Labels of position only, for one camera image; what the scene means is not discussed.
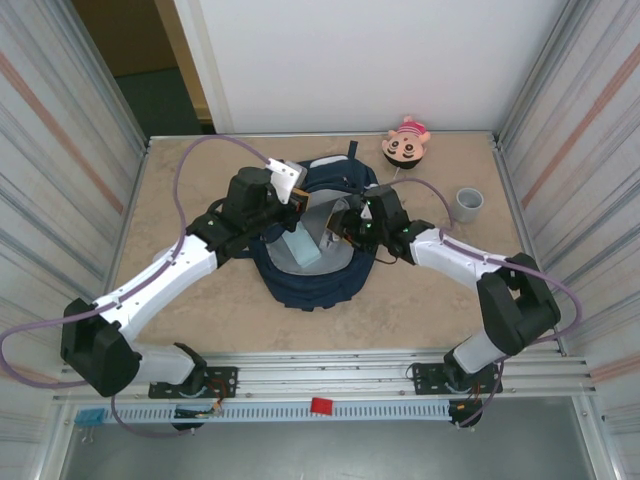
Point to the grey cup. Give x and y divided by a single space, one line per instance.
467 205

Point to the aluminium table frame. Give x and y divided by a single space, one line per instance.
320 372

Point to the red block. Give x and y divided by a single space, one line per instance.
322 406

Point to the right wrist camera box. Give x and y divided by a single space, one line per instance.
366 212

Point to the navy blue backpack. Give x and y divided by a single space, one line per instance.
320 295

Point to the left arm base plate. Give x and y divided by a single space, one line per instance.
225 382

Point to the blue binder clip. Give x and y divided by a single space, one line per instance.
90 416

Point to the light blue pencil case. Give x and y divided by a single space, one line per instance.
302 250

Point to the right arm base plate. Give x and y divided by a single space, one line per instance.
425 380

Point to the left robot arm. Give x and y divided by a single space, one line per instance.
100 350

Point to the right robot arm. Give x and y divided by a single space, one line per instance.
520 305

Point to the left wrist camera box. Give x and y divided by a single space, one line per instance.
289 177

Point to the plush doll head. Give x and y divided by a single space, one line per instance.
406 146

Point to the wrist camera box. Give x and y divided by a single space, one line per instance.
366 212
289 177

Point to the white door frame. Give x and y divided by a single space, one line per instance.
205 60

